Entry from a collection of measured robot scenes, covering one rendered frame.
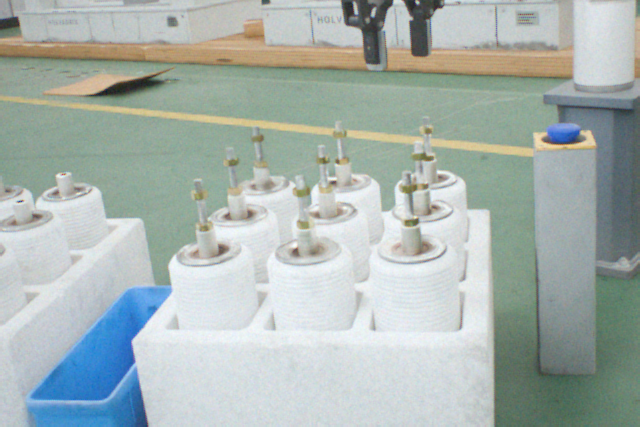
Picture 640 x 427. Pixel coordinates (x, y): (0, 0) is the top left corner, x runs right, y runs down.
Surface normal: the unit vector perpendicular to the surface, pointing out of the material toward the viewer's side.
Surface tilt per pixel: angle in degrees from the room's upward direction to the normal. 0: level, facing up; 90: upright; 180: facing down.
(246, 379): 90
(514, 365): 0
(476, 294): 0
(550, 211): 90
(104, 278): 90
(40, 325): 90
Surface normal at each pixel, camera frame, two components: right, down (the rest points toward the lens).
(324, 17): -0.63, 0.30
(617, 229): 0.10, 0.30
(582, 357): -0.20, 0.33
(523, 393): -0.11, -0.94
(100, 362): 0.97, -0.07
